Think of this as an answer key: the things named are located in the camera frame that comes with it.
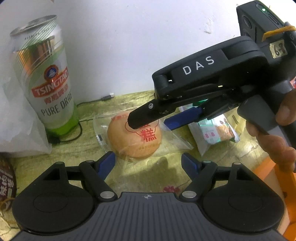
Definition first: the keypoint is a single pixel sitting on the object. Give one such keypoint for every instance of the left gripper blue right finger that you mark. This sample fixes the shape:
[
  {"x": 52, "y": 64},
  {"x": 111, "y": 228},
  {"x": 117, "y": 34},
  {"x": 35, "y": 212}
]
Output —
[{"x": 201, "y": 175}]

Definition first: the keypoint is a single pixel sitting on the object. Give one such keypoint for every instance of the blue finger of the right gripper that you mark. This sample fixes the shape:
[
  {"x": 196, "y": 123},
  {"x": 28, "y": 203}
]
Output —
[
  {"x": 150, "y": 114},
  {"x": 184, "y": 118}
]

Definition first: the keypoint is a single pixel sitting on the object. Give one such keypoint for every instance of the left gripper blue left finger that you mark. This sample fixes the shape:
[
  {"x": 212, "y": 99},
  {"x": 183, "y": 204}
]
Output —
[{"x": 94, "y": 174}]

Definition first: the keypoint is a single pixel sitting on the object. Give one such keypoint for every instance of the walnut biscuit pack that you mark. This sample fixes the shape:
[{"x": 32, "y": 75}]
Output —
[{"x": 210, "y": 132}]

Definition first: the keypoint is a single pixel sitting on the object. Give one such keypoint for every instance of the packaged egg cake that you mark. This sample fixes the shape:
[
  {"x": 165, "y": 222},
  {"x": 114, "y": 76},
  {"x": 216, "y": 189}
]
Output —
[{"x": 152, "y": 140}]

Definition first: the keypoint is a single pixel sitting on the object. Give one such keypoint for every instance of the person right hand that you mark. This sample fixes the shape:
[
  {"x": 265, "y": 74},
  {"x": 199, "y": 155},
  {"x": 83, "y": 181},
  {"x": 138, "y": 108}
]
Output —
[{"x": 278, "y": 151}]

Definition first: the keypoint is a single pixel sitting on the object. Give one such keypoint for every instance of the clear wrapped cracker pack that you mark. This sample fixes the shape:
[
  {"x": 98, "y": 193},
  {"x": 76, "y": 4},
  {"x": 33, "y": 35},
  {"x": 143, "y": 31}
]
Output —
[{"x": 236, "y": 121}]

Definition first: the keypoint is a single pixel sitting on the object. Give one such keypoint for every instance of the white plastic bag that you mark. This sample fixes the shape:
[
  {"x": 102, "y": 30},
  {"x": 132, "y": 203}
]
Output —
[{"x": 22, "y": 133}]

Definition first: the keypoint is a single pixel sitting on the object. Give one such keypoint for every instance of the purple lidded porridge can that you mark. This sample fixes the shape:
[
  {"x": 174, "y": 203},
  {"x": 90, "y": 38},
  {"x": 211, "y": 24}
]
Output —
[{"x": 7, "y": 183}]

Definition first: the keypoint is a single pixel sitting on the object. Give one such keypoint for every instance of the Tsingtao beer can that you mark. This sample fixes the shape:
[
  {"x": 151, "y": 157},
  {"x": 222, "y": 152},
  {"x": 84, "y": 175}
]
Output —
[{"x": 41, "y": 67}]

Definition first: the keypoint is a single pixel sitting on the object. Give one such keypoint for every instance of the black camera box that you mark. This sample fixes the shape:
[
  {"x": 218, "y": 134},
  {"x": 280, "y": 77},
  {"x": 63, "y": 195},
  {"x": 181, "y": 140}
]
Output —
[{"x": 254, "y": 20}]

